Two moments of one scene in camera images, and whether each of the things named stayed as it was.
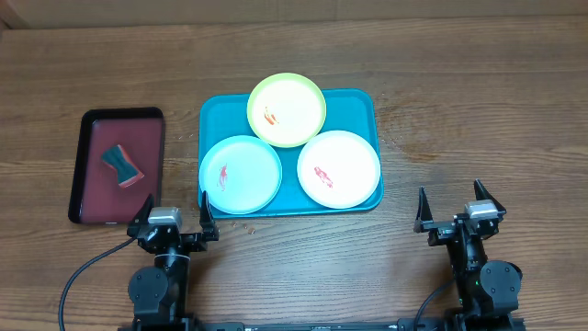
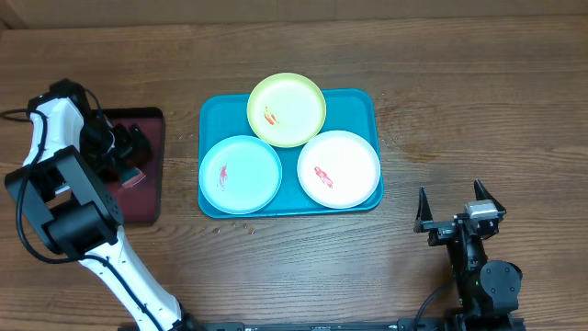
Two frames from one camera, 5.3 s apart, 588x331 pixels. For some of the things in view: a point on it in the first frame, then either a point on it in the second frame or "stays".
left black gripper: (197, 242) to (127, 143)
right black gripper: (439, 229) stays
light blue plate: (240, 174) stays
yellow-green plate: (286, 110) stays
